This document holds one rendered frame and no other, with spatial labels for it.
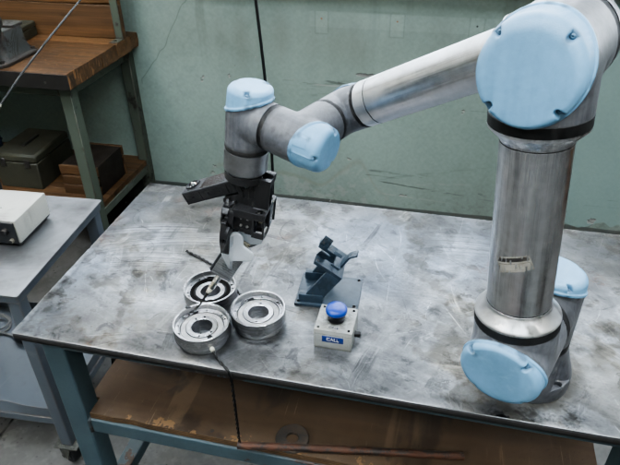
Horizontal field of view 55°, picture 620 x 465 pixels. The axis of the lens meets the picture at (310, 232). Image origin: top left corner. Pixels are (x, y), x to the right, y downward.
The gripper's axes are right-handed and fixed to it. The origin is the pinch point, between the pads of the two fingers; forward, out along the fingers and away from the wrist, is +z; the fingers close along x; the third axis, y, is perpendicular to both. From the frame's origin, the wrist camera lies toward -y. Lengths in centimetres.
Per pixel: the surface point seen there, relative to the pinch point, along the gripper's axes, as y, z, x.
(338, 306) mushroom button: 22.5, 1.2, -4.6
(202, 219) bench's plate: -17.0, 14.3, 27.9
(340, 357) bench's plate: 25.2, 8.4, -9.7
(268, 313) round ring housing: 9.3, 8.7, -3.3
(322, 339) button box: 21.1, 6.8, -8.3
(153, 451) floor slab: -27, 96, 13
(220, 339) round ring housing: 3.3, 8.1, -13.3
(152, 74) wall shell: -93, 39, 155
